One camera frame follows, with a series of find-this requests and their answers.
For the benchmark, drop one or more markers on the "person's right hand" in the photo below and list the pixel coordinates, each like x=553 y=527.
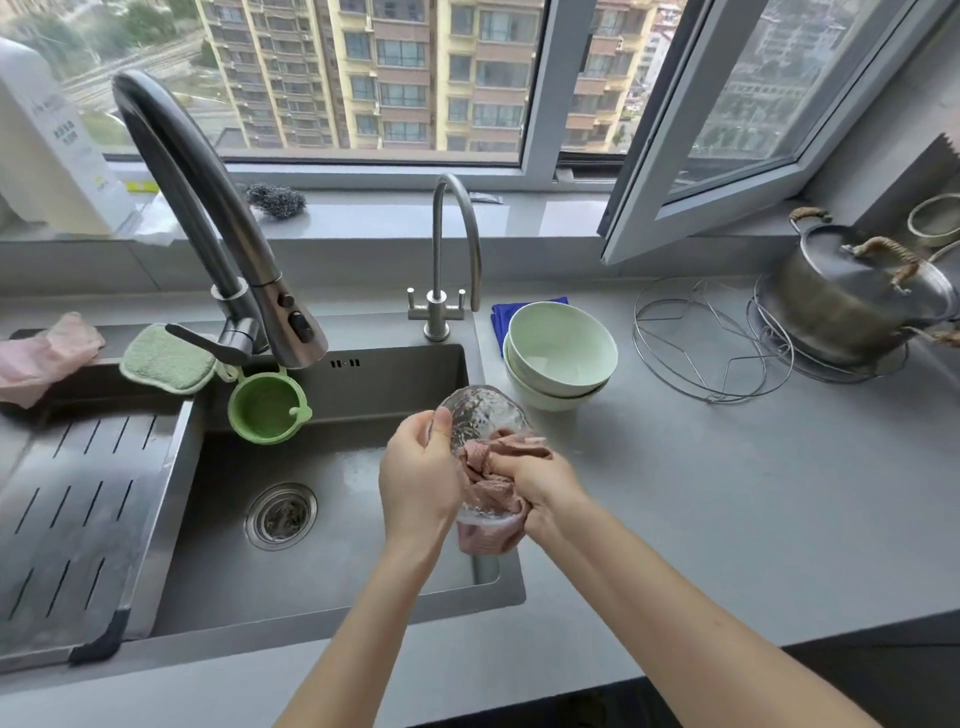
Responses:
x=551 y=491

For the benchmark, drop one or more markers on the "person's left hand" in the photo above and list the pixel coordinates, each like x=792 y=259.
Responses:
x=420 y=487

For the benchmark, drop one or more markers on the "pink dish cloth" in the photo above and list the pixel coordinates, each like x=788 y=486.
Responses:
x=487 y=495

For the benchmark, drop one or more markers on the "pale green bowl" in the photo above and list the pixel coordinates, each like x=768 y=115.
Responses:
x=540 y=401
x=562 y=349

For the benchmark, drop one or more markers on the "small clear glass bowl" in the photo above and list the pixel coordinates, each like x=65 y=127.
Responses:
x=480 y=412

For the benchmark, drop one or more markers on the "person's right forearm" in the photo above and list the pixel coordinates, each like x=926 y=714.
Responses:
x=690 y=630

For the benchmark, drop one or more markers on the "person's left forearm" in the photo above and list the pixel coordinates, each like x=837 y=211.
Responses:
x=360 y=645

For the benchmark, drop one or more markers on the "dark pull-down kitchen faucet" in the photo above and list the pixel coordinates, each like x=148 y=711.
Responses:
x=217 y=195

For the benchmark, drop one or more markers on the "stainless steel sink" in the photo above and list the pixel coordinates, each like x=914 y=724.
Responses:
x=345 y=585

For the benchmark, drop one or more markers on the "sink drain strainer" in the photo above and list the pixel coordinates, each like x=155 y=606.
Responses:
x=280 y=516

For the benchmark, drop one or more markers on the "green silicone cup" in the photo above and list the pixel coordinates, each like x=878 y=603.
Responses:
x=266 y=409

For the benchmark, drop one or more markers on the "blue cloth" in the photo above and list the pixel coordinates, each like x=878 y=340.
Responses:
x=506 y=319

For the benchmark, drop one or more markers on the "small steel drinking faucet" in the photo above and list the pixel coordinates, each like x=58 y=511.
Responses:
x=437 y=247

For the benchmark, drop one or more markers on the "green sponge pad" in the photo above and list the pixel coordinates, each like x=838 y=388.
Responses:
x=165 y=360

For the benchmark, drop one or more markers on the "small grey sachet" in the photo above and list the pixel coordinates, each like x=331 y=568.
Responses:
x=486 y=198

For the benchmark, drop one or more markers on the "stainless steel pot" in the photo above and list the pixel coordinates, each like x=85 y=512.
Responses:
x=825 y=330

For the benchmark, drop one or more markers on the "steel wool scrubber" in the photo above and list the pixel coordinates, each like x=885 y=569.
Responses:
x=277 y=201

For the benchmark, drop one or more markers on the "open grey window sash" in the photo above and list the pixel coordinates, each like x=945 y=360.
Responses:
x=645 y=180

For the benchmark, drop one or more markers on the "steel slotted drain tray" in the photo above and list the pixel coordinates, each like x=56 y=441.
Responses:
x=75 y=525

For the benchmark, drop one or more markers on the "steel pot lid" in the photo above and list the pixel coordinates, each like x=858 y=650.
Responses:
x=847 y=270

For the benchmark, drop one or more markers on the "white plastic packet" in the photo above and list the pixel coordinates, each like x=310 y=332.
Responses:
x=154 y=221

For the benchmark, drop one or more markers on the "pink rubber glove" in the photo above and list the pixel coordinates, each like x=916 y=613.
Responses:
x=41 y=360

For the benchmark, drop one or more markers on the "yellow apartment building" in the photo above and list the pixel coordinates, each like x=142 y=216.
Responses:
x=405 y=75

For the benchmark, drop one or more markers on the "medium steel mesh strainer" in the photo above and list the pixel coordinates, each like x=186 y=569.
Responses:
x=949 y=259

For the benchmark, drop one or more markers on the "white pump soap dispenser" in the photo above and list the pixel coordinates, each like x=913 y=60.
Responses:
x=52 y=157

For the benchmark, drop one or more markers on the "grey window frame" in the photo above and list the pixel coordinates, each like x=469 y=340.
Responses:
x=559 y=97

